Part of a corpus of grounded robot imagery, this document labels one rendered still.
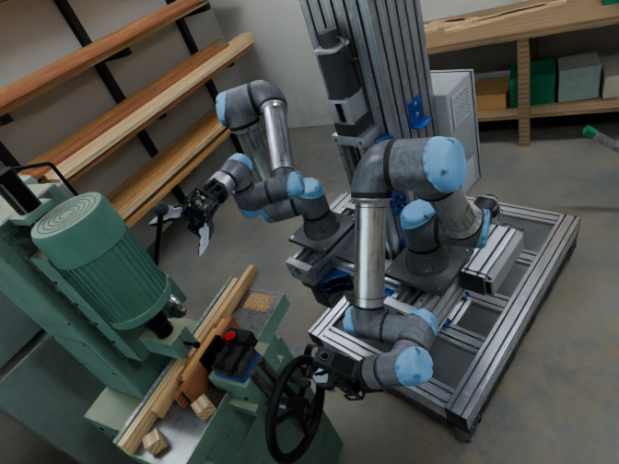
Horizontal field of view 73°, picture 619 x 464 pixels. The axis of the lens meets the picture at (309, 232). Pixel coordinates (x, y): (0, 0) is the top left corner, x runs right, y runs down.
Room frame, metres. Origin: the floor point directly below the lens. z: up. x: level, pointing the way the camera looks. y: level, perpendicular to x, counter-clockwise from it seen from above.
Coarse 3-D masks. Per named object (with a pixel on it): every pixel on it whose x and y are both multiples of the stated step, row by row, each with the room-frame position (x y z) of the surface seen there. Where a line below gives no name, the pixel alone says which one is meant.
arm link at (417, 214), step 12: (408, 204) 1.06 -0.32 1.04; (420, 204) 1.03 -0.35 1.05; (408, 216) 1.00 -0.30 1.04; (420, 216) 0.97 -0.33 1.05; (432, 216) 0.96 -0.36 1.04; (408, 228) 0.98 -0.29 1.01; (420, 228) 0.96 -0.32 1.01; (432, 228) 0.94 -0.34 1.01; (408, 240) 1.00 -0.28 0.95; (420, 240) 0.97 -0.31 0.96; (432, 240) 0.94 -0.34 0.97
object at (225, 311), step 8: (248, 272) 1.19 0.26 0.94; (256, 272) 1.21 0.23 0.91; (240, 280) 1.16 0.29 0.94; (248, 280) 1.16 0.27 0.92; (240, 288) 1.13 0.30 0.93; (232, 296) 1.09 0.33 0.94; (240, 296) 1.11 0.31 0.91; (224, 304) 1.07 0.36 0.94; (232, 304) 1.08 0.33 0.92; (224, 312) 1.04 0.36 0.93; (216, 320) 1.01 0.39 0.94; (208, 328) 0.99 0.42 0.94; (184, 360) 0.90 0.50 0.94; (176, 376) 0.85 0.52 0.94; (168, 384) 0.84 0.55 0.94; (176, 384) 0.83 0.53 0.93; (168, 392) 0.81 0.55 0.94; (160, 400) 0.79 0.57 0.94; (168, 400) 0.80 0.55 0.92; (152, 408) 0.78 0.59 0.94; (160, 408) 0.77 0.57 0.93; (168, 408) 0.79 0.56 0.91; (160, 416) 0.76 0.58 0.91
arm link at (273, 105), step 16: (256, 80) 1.49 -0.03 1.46; (256, 96) 1.43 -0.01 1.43; (272, 96) 1.40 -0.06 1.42; (272, 112) 1.35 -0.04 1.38; (272, 128) 1.30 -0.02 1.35; (272, 144) 1.25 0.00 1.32; (288, 144) 1.25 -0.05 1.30; (272, 160) 1.20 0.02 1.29; (288, 160) 1.19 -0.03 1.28; (272, 176) 1.16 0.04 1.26; (288, 176) 1.12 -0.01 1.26; (272, 192) 1.11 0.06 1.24; (288, 192) 1.09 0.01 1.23
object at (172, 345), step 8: (176, 328) 0.90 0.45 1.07; (184, 328) 0.89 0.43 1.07; (144, 336) 0.92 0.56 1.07; (152, 336) 0.91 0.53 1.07; (168, 336) 0.88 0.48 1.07; (176, 336) 0.87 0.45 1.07; (184, 336) 0.88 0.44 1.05; (192, 336) 0.89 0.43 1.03; (152, 344) 0.90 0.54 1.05; (160, 344) 0.87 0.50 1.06; (168, 344) 0.85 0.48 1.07; (176, 344) 0.85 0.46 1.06; (160, 352) 0.89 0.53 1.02; (168, 352) 0.87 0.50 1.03; (176, 352) 0.84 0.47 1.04; (184, 352) 0.86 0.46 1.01
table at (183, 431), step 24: (240, 312) 1.05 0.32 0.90; (264, 312) 1.00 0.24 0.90; (264, 336) 0.93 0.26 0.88; (192, 408) 0.76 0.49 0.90; (216, 408) 0.73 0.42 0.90; (240, 408) 0.72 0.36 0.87; (168, 432) 0.71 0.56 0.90; (192, 432) 0.68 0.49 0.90; (216, 432) 0.69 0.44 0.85; (144, 456) 0.67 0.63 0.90; (168, 456) 0.65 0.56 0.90; (192, 456) 0.62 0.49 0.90
